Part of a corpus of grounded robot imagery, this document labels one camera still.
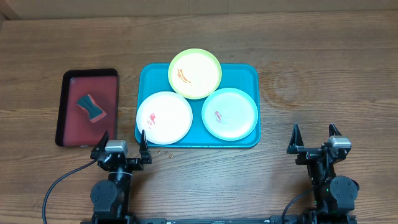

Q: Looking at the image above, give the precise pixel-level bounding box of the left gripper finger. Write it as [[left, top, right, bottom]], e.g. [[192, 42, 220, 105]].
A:
[[90, 131, 109, 159], [139, 129, 152, 164]]

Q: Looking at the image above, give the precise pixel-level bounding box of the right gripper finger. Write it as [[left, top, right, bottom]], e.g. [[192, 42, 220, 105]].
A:
[[329, 123, 341, 137], [287, 123, 304, 154]]

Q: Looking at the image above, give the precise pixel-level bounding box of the green and orange sponge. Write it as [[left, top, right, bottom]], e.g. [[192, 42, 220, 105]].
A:
[[77, 94, 107, 123]]

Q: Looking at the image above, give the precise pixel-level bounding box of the white plastic plate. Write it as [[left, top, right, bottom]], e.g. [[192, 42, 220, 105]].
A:
[[136, 91, 193, 145]]

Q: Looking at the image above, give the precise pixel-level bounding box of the yellow-green plastic plate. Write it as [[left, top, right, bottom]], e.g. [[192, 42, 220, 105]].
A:
[[168, 49, 222, 100]]

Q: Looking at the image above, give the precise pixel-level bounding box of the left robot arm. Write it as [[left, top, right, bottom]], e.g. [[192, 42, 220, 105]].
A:
[[90, 131, 152, 223]]

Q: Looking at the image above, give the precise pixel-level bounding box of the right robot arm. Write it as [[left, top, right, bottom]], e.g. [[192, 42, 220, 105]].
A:
[[281, 123, 359, 223]]

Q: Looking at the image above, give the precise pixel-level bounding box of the black and red tray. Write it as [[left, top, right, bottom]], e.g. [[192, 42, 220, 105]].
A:
[[55, 68, 119, 147]]

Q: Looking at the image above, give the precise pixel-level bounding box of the light blue plastic plate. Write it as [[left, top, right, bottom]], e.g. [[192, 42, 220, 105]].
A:
[[201, 88, 259, 141]]

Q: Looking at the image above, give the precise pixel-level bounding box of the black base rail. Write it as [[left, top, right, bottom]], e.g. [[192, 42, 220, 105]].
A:
[[80, 214, 358, 224]]

